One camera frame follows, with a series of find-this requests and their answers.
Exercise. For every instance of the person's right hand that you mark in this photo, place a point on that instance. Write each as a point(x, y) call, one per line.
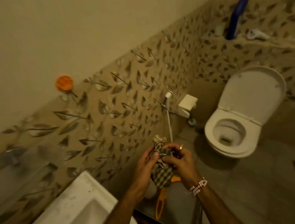
point(184, 165)

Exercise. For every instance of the person's left hand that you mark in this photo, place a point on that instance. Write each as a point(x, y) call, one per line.
point(143, 172)

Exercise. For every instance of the white spray bottle black trigger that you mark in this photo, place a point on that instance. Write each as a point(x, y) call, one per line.
point(151, 190)

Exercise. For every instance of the checkered cloth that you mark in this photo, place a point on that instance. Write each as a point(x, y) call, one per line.
point(162, 175)

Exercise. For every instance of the orange plastic squeegee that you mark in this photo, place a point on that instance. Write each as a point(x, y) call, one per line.
point(159, 205)

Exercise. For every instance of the person's right forearm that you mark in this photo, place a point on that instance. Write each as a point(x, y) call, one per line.
point(219, 211)

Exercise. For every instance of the person's left forearm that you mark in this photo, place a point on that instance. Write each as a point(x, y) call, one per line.
point(117, 220)

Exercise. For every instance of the blue toilet cleaner bottle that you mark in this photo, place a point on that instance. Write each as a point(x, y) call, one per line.
point(236, 15)

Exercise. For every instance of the grey plastic tray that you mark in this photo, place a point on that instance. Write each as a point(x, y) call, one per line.
point(179, 208)

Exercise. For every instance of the toilet brush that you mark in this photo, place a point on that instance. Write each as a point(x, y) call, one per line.
point(192, 122)

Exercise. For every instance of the white toilet paper holder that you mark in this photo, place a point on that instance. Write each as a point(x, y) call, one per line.
point(187, 104)

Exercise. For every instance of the white ceramic sink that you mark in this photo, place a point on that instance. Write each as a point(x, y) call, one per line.
point(69, 220)

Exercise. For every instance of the frosted glass shelf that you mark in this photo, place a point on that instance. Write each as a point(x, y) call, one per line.
point(17, 181)

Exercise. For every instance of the white sprayer head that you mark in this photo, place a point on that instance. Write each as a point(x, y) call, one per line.
point(256, 34)

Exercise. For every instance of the orange wall hook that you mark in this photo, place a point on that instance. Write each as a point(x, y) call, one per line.
point(64, 82)

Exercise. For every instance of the chrome shelf bracket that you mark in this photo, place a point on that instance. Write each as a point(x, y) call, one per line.
point(12, 156)

